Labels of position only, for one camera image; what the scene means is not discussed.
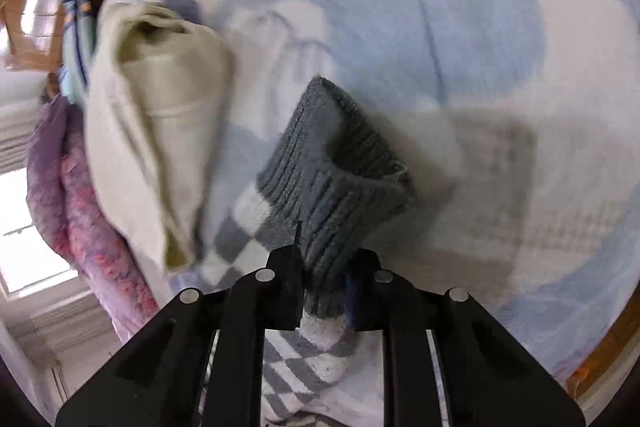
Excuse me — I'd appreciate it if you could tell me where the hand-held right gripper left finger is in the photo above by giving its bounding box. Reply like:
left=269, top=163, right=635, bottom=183
left=55, top=221, right=303, bottom=427

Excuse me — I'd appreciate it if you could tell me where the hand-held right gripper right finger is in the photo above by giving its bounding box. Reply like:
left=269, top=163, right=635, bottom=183
left=345, top=249, right=586, bottom=427

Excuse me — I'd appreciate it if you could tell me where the grey white checkered sweater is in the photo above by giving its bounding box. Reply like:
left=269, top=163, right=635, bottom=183
left=197, top=76, right=546, bottom=425

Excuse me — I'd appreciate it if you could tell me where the cream garment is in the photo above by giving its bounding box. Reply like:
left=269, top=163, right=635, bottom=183
left=84, top=2, right=236, bottom=272

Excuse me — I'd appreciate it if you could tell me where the purple floral quilt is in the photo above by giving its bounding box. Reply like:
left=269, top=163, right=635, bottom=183
left=26, top=97, right=161, bottom=343

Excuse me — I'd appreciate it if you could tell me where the window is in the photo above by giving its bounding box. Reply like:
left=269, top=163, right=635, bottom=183
left=0, top=167, right=81, bottom=293

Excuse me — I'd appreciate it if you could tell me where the teal striped pillow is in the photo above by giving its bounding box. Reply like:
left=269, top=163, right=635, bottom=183
left=59, top=0, right=98, bottom=105

